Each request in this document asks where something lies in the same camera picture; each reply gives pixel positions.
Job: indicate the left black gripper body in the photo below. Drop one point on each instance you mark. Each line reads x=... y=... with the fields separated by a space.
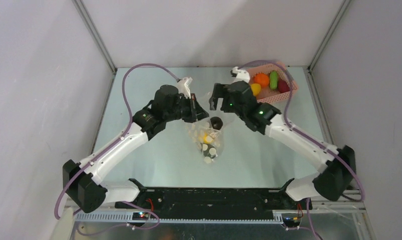
x=182 y=110

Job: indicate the clear dotted zip top bag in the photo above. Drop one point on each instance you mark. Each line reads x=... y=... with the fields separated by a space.
x=197 y=130

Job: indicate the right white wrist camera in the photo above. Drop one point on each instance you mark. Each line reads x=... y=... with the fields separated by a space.
x=240 y=75

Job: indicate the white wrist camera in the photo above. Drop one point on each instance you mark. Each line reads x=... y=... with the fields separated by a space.
x=240 y=75
x=183 y=86

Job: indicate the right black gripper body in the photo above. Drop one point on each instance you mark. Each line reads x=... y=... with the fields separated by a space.
x=219 y=94

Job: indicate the orange fruit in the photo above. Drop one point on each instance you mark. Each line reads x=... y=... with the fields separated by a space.
x=262 y=79

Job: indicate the dark green avocado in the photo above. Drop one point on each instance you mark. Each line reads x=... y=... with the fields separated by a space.
x=209 y=151

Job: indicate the yellow lemon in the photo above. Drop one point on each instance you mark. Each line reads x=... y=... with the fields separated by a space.
x=256 y=89

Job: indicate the aluminium frame rail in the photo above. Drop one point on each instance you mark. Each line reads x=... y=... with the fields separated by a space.
x=119 y=212

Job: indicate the red fruit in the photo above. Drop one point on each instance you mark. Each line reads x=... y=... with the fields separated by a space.
x=283 y=86

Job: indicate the dark brown fruit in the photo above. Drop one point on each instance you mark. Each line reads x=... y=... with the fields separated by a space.
x=216 y=123

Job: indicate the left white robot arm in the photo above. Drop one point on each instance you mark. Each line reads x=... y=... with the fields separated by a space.
x=84 y=180

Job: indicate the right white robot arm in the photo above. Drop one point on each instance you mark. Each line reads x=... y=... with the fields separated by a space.
x=334 y=173

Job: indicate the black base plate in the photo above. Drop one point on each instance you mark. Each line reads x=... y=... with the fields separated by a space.
x=173 y=203

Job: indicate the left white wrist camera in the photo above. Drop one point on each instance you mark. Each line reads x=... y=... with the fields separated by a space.
x=183 y=86

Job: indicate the green cucumber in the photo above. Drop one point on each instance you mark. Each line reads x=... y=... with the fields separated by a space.
x=274 y=77

